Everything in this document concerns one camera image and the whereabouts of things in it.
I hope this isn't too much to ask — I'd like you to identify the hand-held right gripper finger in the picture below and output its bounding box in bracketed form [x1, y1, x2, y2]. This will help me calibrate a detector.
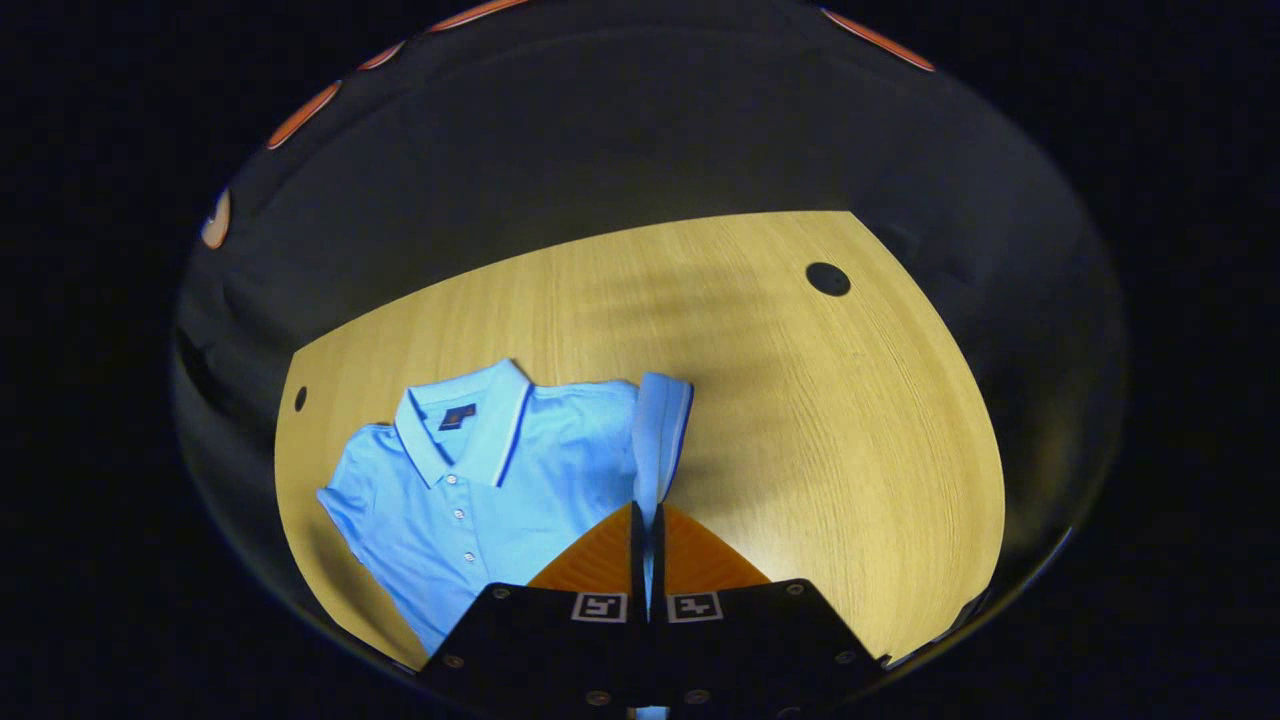
[650, 503, 886, 713]
[415, 502, 651, 711]

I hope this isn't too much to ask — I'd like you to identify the light blue T-shirt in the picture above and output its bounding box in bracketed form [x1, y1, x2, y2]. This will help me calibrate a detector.
[317, 359, 694, 720]

